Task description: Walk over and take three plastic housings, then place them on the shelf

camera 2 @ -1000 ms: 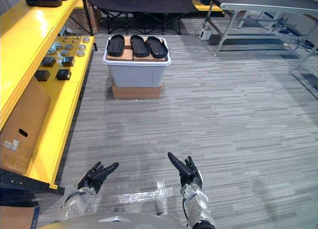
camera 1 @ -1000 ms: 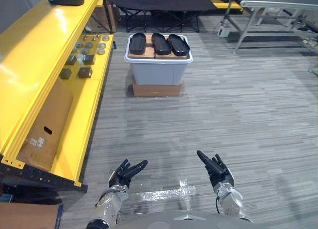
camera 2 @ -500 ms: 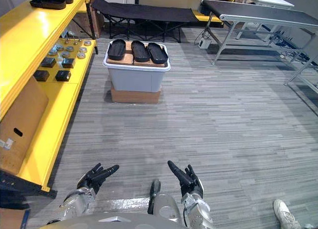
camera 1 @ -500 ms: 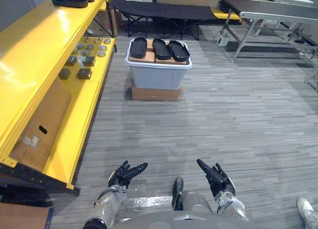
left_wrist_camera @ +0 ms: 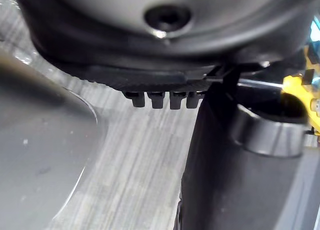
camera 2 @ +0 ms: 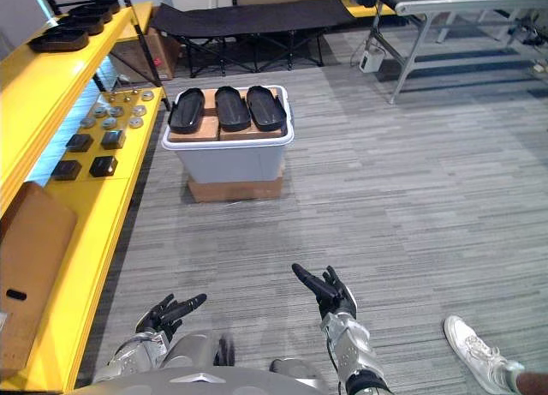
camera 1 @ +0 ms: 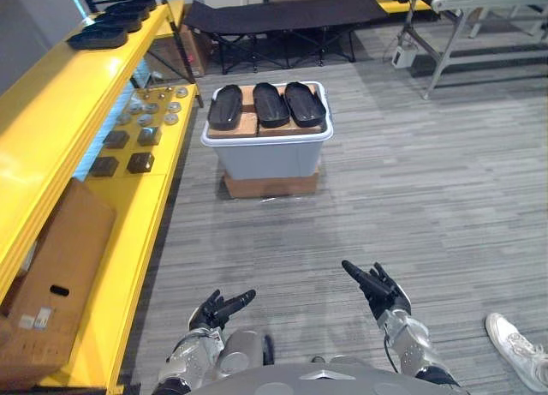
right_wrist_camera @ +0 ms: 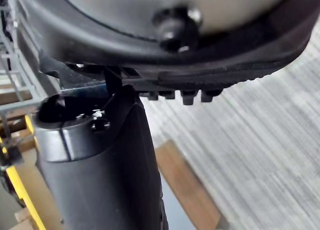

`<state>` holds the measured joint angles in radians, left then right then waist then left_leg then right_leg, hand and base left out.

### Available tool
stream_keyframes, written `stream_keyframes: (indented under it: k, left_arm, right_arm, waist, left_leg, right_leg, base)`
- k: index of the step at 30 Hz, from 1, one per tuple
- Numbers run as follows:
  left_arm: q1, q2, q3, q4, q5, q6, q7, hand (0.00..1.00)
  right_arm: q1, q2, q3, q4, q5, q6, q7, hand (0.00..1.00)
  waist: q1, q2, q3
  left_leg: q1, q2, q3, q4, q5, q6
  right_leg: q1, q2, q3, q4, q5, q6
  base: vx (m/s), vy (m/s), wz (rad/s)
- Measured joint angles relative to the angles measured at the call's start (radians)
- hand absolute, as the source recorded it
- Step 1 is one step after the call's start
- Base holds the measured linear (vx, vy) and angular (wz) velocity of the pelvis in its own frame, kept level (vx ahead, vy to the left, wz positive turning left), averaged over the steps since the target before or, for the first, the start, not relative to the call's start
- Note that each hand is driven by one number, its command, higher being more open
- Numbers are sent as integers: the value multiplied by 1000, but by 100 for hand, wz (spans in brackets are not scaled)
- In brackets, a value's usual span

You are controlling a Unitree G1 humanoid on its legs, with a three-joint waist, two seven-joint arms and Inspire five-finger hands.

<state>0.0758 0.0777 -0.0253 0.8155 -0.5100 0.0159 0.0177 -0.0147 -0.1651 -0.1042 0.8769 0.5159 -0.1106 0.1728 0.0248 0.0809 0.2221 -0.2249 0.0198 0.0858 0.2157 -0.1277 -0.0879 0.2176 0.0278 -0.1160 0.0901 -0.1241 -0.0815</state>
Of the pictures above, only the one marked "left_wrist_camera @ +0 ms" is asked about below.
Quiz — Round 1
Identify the blue item on shelf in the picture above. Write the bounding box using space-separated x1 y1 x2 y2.
309 20 320 50

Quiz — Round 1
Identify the yellow metal shelf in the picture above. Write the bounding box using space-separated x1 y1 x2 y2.
281 44 320 142

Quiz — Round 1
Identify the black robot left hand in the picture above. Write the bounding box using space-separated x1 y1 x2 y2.
12 0 320 230

